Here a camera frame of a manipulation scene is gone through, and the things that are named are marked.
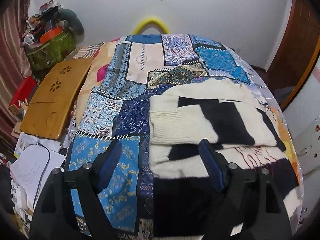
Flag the grey plush toy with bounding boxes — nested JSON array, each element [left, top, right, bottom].
[[56, 8, 85, 36]]

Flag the white paper sheet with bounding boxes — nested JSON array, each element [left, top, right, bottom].
[[10, 144, 67, 212]]

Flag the wooden lap desk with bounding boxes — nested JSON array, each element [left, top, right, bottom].
[[19, 57, 93, 140]]

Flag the striped pink curtain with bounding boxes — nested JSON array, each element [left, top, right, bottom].
[[0, 0, 35, 153]]

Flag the black and white striped sweater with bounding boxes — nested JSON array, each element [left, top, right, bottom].
[[149, 77, 304, 238]]

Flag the orange box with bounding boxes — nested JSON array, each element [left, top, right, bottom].
[[39, 27, 64, 44]]

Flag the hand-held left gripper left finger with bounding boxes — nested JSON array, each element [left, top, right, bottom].
[[29, 139, 123, 240]]

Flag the yellow foam tube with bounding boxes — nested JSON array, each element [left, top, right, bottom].
[[131, 17, 171, 35]]

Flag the red box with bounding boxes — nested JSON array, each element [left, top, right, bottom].
[[9, 76, 38, 108]]

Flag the blue patchwork blanket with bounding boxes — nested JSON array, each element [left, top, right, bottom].
[[66, 33, 253, 238]]

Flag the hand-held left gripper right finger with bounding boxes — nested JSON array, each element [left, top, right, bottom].
[[199, 139, 293, 240]]

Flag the green fabric storage bag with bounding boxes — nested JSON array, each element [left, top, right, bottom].
[[26, 31, 77, 72]]

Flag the peach floral bedsheet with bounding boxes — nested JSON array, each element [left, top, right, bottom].
[[72, 39, 122, 125]]

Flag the pile of household clutter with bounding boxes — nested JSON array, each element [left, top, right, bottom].
[[21, 0, 63, 46]]

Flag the brown wooden door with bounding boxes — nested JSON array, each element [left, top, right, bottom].
[[265, 0, 320, 105]]

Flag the white wardrobe door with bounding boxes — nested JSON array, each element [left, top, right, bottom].
[[281, 62, 320, 179]]

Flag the grey cable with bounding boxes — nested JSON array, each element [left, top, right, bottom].
[[32, 141, 51, 212]]

